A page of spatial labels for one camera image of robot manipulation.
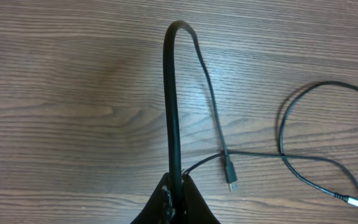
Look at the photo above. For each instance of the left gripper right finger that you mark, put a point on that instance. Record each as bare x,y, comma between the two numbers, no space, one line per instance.
196,210

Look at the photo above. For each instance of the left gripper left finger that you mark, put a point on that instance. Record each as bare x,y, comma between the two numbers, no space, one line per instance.
159,208

